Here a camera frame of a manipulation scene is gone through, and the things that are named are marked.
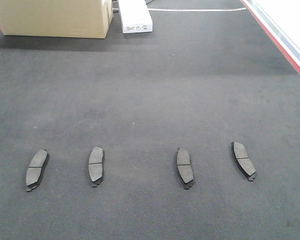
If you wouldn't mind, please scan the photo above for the brake pad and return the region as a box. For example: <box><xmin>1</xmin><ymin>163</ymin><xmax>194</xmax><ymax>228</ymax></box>
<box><xmin>88</xmin><ymin>146</ymin><xmax>105</xmax><ymax>188</ymax></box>
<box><xmin>25</xmin><ymin>149</ymin><xmax>50</xmax><ymax>192</ymax></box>
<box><xmin>176</xmin><ymin>147</ymin><xmax>194</xmax><ymax>190</ymax></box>
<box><xmin>231</xmin><ymin>141</ymin><xmax>257</xmax><ymax>182</ymax></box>

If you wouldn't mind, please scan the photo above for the white long box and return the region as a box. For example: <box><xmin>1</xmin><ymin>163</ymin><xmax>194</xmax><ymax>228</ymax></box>
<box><xmin>118</xmin><ymin>0</ymin><xmax>153</xmax><ymax>34</ymax></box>

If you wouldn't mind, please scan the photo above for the large cardboard box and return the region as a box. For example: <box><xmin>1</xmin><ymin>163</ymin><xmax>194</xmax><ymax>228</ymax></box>
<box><xmin>0</xmin><ymin>0</ymin><xmax>113</xmax><ymax>39</ymax></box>

